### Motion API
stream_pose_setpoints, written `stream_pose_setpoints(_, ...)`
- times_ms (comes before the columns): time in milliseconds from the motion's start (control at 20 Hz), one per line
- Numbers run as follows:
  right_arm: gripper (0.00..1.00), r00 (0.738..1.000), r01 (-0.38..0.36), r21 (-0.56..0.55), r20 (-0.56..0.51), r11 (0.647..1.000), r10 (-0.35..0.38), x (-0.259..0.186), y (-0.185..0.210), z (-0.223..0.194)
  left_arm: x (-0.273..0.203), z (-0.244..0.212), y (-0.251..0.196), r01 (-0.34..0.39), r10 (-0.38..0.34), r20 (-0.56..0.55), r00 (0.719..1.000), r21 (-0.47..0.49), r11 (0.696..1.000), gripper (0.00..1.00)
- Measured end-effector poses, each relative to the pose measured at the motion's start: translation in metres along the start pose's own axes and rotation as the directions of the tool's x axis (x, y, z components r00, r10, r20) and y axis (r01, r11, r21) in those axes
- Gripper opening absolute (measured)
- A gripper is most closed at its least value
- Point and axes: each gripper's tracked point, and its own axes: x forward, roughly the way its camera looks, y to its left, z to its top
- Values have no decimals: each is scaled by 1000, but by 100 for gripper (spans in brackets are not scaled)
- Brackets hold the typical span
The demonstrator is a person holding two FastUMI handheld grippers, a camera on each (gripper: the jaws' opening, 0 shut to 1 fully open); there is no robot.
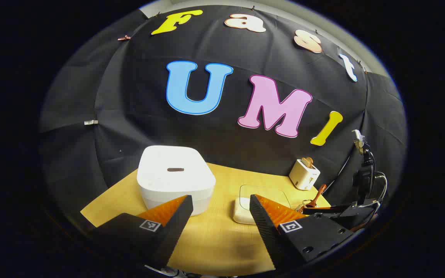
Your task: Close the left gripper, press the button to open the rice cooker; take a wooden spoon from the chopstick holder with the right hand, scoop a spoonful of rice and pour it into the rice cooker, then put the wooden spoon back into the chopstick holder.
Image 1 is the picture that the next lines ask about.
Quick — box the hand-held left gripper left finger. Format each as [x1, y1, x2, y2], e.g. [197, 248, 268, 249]
[88, 195, 194, 268]

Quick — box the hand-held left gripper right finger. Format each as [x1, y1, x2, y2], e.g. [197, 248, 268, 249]
[250, 194, 355, 271]

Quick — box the white chopstick holder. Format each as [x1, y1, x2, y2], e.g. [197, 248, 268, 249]
[289, 158, 321, 191]

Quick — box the white rice cooker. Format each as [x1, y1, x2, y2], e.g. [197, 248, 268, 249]
[137, 145, 216, 217]

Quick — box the reddish brown wooden ladle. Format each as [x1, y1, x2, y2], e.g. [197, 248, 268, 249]
[307, 184, 327, 209]

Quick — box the black backdrop cloth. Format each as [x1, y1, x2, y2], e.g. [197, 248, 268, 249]
[39, 5, 408, 232]

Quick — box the black cable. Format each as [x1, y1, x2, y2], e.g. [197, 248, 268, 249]
[325, 145, 356, 186]

